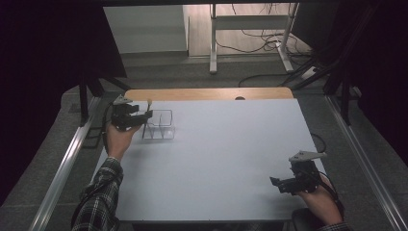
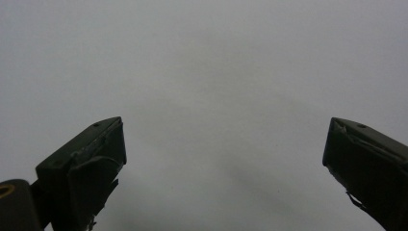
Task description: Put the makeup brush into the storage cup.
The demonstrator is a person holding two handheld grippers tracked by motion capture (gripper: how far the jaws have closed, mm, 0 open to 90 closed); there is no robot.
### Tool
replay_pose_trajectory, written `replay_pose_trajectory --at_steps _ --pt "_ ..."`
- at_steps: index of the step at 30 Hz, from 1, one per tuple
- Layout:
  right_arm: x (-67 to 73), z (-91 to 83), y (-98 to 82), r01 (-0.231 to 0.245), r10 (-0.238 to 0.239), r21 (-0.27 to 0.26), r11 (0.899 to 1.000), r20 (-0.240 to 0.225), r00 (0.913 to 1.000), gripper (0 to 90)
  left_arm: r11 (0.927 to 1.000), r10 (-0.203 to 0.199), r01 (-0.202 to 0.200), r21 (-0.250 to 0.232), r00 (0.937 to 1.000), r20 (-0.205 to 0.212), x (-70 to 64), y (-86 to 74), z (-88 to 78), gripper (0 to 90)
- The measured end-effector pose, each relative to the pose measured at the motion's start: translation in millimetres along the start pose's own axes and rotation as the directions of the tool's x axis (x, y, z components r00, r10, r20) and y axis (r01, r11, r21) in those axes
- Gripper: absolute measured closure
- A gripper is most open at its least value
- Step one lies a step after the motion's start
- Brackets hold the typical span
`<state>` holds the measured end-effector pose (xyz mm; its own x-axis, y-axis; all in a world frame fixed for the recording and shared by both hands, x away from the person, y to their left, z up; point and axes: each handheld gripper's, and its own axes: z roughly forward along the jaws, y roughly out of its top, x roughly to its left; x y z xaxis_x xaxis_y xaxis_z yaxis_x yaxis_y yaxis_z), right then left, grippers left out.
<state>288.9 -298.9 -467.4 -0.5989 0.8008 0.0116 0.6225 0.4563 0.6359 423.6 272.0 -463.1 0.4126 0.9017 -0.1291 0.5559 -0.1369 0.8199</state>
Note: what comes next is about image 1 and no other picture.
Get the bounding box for white metal desk frame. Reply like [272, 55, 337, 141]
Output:
[209, 3, 301, 75]

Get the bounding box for long black floor cable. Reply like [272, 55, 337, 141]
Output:
[237, 72, 292, 89]

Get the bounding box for person's left hand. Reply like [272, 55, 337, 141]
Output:
[104, 122, 142, 162]

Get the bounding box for tangle of black floor cables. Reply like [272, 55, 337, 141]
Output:
[214, 3, 311, 56]

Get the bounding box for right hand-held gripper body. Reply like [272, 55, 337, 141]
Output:
[288, 150, 327, 194]

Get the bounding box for right hand-held gripper black cable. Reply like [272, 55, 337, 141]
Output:
[306, 167, 346, 220]

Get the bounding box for clear acrylic organizer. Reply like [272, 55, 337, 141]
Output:
[141, 109, 177, 141]

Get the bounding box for white cabinet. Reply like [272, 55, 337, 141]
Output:
[102, 4, 190, 55]

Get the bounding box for black curtain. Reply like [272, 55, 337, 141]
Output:
[290, 0, 408, 159]
[0, 0, 128, 206]

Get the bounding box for aluminium rail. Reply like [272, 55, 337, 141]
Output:
[28, 95, 101, 231]
[324, 94, 408, 231]

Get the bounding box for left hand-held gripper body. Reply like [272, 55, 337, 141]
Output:
[110, 94, 142, 132]

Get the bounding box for black metal stand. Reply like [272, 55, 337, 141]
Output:
[77, 74, 132, 128]
[278, 3, 379, 127]

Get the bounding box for person's right hand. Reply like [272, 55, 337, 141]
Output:
[295, 174, 344, 226]

